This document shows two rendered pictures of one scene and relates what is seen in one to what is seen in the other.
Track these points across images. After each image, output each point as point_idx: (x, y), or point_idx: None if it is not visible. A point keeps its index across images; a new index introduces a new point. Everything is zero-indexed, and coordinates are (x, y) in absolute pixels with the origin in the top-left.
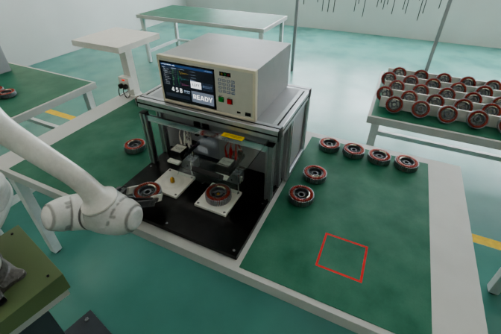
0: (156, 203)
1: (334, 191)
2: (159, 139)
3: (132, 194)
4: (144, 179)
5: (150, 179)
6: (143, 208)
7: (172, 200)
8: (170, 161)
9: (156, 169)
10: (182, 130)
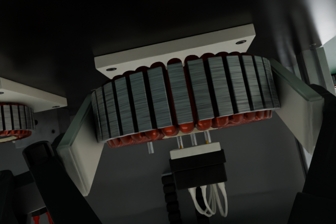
0: (151, 18)
1: None
2: (335, 56)
3: None
4: (309, 25)
5: (281, 34)
6: None
7: (97, 50)
8: (206, 152)
9: (280, 49)
10: (253, 144)
